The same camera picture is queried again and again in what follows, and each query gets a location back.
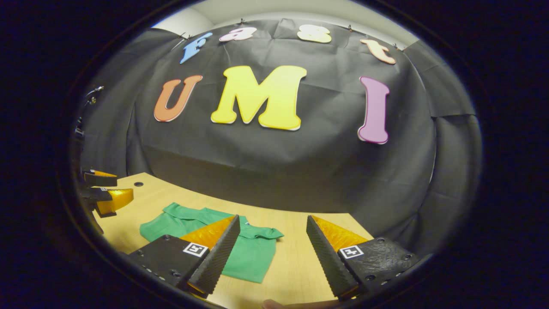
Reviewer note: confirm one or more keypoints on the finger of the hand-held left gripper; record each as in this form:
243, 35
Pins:
101, 180
92, 194

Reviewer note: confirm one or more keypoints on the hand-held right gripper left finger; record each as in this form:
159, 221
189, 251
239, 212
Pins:
218, 257

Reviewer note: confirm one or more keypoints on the green T-shirt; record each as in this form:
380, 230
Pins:
253, 257

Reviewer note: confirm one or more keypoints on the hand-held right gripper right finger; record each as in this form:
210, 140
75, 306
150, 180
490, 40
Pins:
328, 262

